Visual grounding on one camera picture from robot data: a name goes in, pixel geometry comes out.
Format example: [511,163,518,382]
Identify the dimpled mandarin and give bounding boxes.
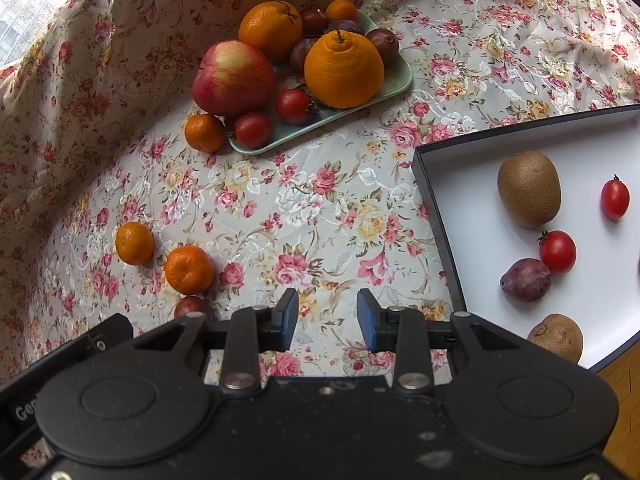
[164,245,215,296]

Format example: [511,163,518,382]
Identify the brown kiwi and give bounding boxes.
[526,313,584,364]
[497,151,562,229]

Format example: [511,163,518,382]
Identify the dark red plum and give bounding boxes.
[300,8,330,37]

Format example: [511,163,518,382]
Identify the oval red cherry tomato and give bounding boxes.
[600,174,631,221]

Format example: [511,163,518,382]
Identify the floral tablecloth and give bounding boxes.
[0,0,640,461]

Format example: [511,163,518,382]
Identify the pointed red plum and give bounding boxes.
[500,258,552,303]

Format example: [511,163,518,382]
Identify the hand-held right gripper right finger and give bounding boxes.
[356,290,530,395]

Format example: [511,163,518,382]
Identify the red apple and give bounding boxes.
[192,40,277,117]

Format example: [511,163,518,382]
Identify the large round orange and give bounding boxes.
[238,0,303,61]

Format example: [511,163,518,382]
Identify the small mandarin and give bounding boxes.
[115,221,155,266]
[326,0,360,23]
[184,113,227,154]

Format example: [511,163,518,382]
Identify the white box with dark rim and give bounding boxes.
[411,105,640,373]

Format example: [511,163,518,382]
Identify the window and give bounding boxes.
[0,0,101,68]

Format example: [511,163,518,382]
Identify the purple plum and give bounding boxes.
[327,19,366,36]
[290,36,321,67]

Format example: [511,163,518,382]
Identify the large knobbed orange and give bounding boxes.
[304,27,386,109]

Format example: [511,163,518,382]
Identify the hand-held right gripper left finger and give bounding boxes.
[134,287,300,395]

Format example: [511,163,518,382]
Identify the pale green plate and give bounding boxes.
[227,7,413,156]

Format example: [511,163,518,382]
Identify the dark purple passion fruit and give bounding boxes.
[173,295,211,321]
[365,27,401,63]

